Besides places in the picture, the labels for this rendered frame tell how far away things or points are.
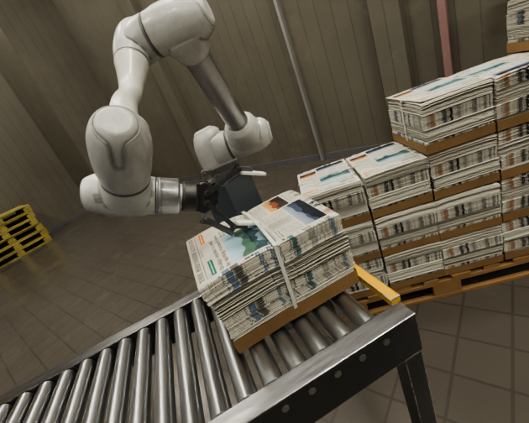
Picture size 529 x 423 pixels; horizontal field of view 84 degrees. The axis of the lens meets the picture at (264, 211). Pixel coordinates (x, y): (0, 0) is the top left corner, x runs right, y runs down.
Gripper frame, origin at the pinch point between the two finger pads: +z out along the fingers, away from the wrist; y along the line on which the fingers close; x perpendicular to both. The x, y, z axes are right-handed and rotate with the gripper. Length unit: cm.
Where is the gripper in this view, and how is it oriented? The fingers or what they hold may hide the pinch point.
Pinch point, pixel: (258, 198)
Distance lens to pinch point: 79.4
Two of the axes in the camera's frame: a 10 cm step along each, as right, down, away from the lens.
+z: 9.4, 0.1, 3.3
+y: -1.0, 9.6, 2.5
